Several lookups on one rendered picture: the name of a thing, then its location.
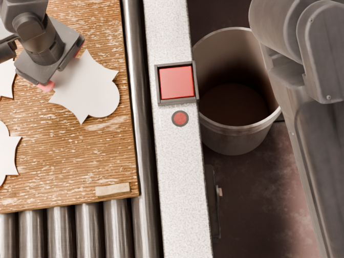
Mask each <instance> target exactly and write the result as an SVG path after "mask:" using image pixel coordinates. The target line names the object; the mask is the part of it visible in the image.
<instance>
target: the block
mask: <svg viewBox="0 0 344 258"><path fill-rule="evenodd" d="M95 192H96V196H97V197H98V198H106V197H113V196H122V195H128V194H131V186H130V183H120V184H114V185H109V186H96V187H95Z"/></svg>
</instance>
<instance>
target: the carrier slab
mask: <svg viewBox="0 0 344 258"><path fill-rule="evenodd" d="M46 13H47V15H48V16H51V17H53V18H54V19H56V20H58V21H60V22H61V23H63V24H65V25H66V26H68V27H70V28H71V29H73V30H75V31H77V32H78V33H79V34H81V35H83V36H84V38H85V40H86V41H85V43H84V45H83V46H82V48H81V49H80V51H79V52H78V54H77V56H76V57H77V58H80V57H81V56H82V54H83V53H84V52H85V50H86V49H87V50H88V52H89V54H90V55H91V57H92V58H93V59H94V60H95V61H96V62H97V63H99V64H100V65H102V66H103V67H104V68H107V69H110V70H115V71H119V72H118V73H117V75H116V76H115V77H114V79H113V80H112V82H113V83H114V84H115V85H116V87H117V89H118V91H119V103H118V106H117V108H116V109H115V110H114V112H113V113H111V114H110V115H108V116H106V117H103V118H95V117H91V116H89V115H88V116H87V117H86V119H85V120H84V122H83V123H82V125H80V123H79V121H78V120H77V118H76V117H75V115H74V114H73V113H72V112H70V111H69V110H67V109H66V108H65V107H63V106H61V105H57V104H52V103H48V102H49V100H50V99H51V98H52V96H53V95H54V93H55V92H54V91H53V90H51V91H50V92H49V93H46V92H45V91H43V90H41V89H40V88H38V87H37V86H35V85H33V84H32V83H30V82H28V81H27V80H25V79H23V78H22V77H20V76H19V75H17V77H16V80H15V83H14V86H13V96H14V100H13V99H8V98H4V97H3V98H2V99H1V101H0V121H1V122H2V123H4V124H5V125H6V127H7V128H8V129H9V132H10V137H23V139H22V141H21V142H20V144H19V146H18V148H17V151H16V167H17V170H18V173H19V175H20V176H7V179H6V181H5V183H4V185H3V186H2V188H1V189H0V214H2V213H11V212H19V211H27V210H35V209H43V208H51V207H59V206H67V205H75V204H83V203H91V202H99V201H107V200H115V199H124V198H131V197H139V196H140V191H139V181H138V172H137V161H136V152H135V142H134V132H133V122H132V112H131V102H130V92H129V87H128V76H127V67H126V56H125V47H124V37H123V27H122V17H121V7H120V0H49V2H48V6H47V9H46ZM120 183H130V186H131V194H128V195H122V196H113V197H106V198H98V197H97V196H96V192H95V187H96V186H109V185H114V184H120Z"/></svg>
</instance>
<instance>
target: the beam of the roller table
mask: <svg viewBox="0 0 344 258"><path fill-rule="evenodd" d="M143 10H144V22H145V35H146V47H147V60H148V72H149V85H150V97H151V104H152V117H153V129H154V142H155V154H156V167H157V179H158V192H159V204H160V217H161V229H162V242H163V254H164V258H214V251H213V242H212V232H211V222H210V213H209V203H208V193H207V184H206V174H205V164H204V155H203V145H202V135H201V126H200V116H199V106H198V102H195V103H186V104H175V105H165V106H158V104H157V93H156V82H155V69H154V65H157V64H163V63H173V62H183V61H193V60H194V58H193V52H192V42H191V32H190V23H189V13H188V3H187V0H143ZM178 110H183V111H185V112H186V113H187V114H188V115H189V122H188V124H187V125H185V126H183V127H177V126H175V125H174V124H173V123H172V121H171V117H172V114H173V113H174V112H175V111H178Z"/></svg>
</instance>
